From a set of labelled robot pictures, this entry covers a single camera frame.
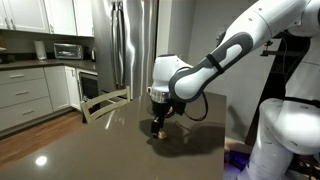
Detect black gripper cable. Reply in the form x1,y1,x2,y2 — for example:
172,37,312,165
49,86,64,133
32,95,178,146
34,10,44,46
169,91,210,123

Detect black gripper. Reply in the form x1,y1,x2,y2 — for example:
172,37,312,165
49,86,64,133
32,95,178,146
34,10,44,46
150,100,174,140

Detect white upper cabinets with handles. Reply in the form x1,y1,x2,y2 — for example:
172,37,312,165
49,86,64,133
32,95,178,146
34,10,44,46
0,0,95,38

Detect pale wooden chair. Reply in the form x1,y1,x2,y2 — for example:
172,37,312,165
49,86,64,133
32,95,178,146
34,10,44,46
79,85,132,125

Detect black glass beverage cooler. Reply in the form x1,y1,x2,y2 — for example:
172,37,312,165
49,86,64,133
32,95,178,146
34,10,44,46
77,68,100,111

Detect white paper towel roll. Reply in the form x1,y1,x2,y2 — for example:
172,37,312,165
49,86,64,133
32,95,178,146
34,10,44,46
33,40,48,61

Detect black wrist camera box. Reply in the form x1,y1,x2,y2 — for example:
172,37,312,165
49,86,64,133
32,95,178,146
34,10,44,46
171,99,188,117

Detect white lower cabinets with drawers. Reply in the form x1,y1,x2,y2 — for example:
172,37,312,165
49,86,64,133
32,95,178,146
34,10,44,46
0,65,82,133

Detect stainless steel refrigerator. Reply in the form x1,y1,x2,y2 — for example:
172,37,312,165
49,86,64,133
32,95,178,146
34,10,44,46
90,0,160,101

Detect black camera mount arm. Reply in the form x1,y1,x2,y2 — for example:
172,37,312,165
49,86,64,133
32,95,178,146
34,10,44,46
260,39,320,58

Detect dark dish rack with dishes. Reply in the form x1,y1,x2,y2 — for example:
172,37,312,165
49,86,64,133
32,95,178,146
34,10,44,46
0,46,12,65

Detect silver toaster oven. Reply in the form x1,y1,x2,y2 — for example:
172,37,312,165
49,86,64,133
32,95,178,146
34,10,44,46
53,42,85,61

